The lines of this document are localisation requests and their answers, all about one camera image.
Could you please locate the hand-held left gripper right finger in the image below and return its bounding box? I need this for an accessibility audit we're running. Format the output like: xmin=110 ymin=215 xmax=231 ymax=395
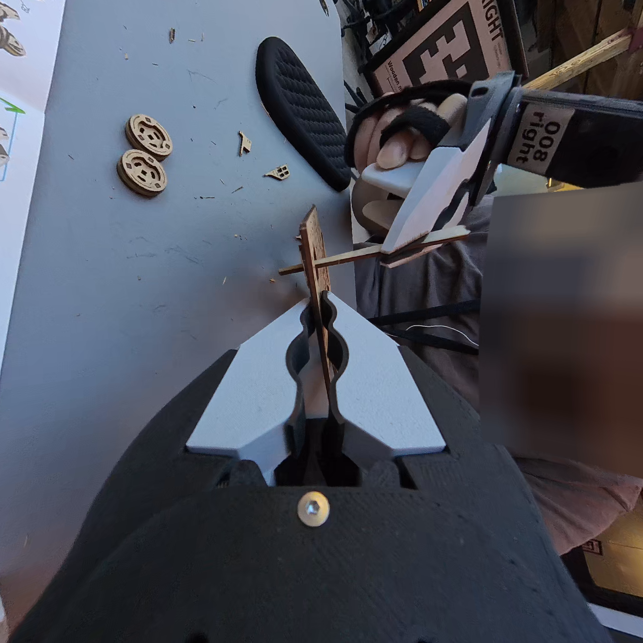
xmin=321 ymin=290 xmax=448 ymax=459

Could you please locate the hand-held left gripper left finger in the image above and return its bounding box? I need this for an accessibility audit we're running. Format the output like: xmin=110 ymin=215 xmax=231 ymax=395
xmin=186 ymin=296 xmax=314 ymax=486

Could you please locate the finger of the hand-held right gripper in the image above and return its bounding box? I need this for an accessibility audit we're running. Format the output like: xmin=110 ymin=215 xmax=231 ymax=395
xmin=379 ymin=119 xmax=495 ymax=255
xmin=427 ymin=177 xmax=485 ymax=238

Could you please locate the thin wooden stick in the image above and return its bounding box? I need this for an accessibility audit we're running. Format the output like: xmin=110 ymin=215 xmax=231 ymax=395
xmin=279 ymin=225 xmax=471 ymax=276

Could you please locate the laser-cut wooden parts sheet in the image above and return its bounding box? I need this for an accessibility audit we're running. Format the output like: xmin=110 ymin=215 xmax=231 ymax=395
xmin=299 ymin=203 xmax=336 ymax=403

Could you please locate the person's right hand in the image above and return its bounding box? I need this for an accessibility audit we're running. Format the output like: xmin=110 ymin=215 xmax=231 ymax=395
xmin=347 ymin=92 xmax=468 ymax=171

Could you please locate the person's grey shirt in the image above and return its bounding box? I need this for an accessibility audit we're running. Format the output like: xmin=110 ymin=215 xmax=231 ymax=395
xmin=354 ymin=201 xmax=643 ymax=556

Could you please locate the pale wooden beam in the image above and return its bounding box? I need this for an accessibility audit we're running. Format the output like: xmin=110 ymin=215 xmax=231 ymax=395
xmin=522 ymin=27 xmax=636 ymax=91

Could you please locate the cardboard sign with black tag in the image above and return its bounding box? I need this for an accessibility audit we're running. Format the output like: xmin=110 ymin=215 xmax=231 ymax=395
xmin=372 ymin=0 xmax=528 ymax=96

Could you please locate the long black mesh wrist rest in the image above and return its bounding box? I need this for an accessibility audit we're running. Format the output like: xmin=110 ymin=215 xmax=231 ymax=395
xmin=255 ymin=36 xmax=352 ymax=193

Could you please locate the round wooden wheel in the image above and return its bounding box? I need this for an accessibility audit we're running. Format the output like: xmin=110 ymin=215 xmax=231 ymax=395
xmin=125 ymin=115 xmax=174 ymax=161
xmin=117 ymin=149 xmax=168 ymax=197

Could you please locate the brown cardboard box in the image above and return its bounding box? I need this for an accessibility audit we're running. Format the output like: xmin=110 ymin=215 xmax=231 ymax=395
xmin=563 ymin=512 xmax=643 ymax=603

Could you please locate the white instruction booklet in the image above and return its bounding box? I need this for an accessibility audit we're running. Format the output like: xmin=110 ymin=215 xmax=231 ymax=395
xmin=0 ymin=0 xmax=66 ymax=362

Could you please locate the thin white cord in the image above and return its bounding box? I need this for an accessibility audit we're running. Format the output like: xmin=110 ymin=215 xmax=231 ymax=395
xmin=404 ymin=324 xmax=480 ymax=348

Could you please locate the black lanyard strap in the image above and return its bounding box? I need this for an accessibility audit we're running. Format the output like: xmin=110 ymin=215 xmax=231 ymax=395
xmin=367 ymin=299 xmax=480 ymax=355

